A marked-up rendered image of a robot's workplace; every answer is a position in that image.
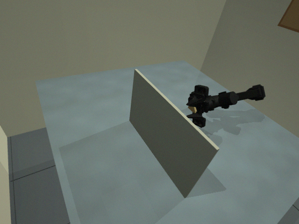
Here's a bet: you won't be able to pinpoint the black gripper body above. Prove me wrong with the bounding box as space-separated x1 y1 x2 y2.
192 85 216 128

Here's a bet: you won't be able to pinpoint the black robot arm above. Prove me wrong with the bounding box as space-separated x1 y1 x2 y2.
207 84 266 109

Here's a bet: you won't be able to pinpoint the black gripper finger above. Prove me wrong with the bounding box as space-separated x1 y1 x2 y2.
187 113 203 122
186 93 205 105

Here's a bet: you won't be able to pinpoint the grey flat panel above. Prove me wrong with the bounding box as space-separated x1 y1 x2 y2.
129 69 219 198

